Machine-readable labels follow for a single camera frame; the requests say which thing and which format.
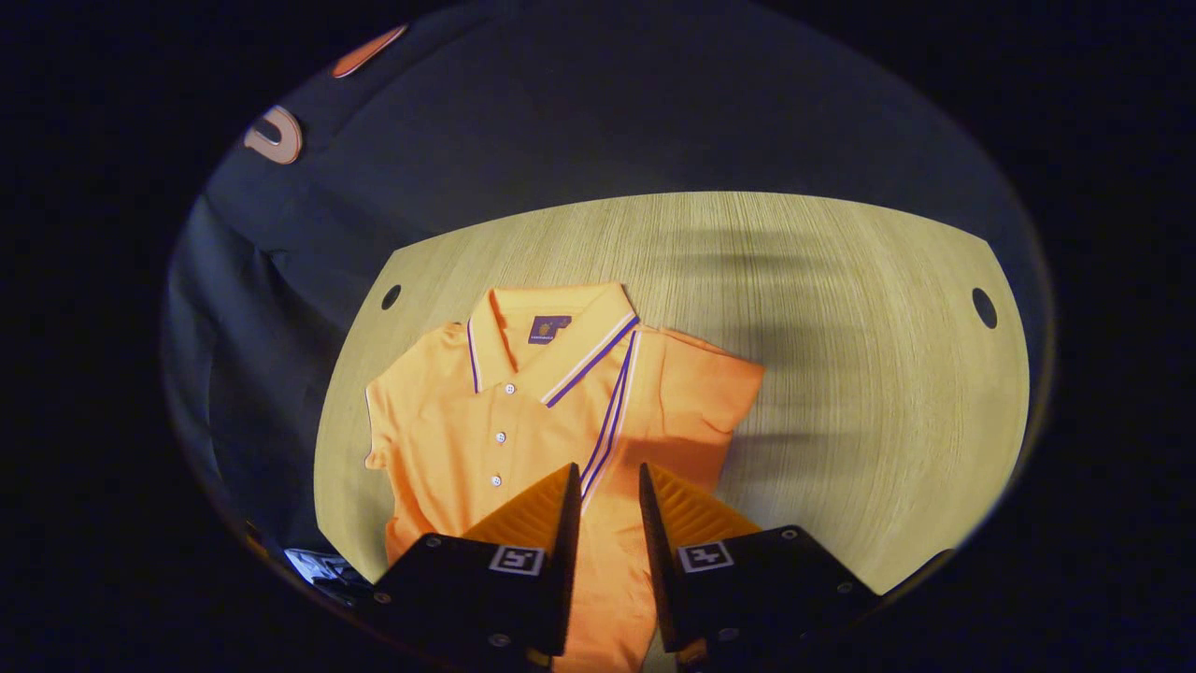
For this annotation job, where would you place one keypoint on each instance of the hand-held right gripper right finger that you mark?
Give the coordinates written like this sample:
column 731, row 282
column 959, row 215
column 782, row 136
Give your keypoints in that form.
column 657, row 551

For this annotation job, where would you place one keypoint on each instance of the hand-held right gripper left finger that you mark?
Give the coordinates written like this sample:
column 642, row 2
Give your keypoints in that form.
column 561, row 551

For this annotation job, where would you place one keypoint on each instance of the orange polo T-shirt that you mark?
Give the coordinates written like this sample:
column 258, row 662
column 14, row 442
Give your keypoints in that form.
column 448, row 439

